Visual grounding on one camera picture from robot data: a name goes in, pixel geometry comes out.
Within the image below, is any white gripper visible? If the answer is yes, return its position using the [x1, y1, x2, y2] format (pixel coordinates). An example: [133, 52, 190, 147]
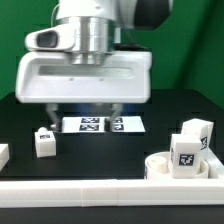
[16, 51, 152, 132]

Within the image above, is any white round stool seat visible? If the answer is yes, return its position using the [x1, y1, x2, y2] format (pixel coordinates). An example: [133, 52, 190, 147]
[144, 151, 209, 180]

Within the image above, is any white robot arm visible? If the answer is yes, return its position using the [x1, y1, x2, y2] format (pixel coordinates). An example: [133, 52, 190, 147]
[15, 0, 173, 131]

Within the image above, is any white marker sheet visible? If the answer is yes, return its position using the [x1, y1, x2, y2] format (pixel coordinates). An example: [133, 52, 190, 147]
[62, 116, 145, 133]

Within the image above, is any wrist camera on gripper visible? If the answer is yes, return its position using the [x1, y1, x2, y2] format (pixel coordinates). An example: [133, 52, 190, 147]
[25, 25, 76, 51]

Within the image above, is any white U-shaped wall fence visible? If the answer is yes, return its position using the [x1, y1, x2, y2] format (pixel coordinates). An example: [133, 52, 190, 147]
[0, 151, 224, 208]

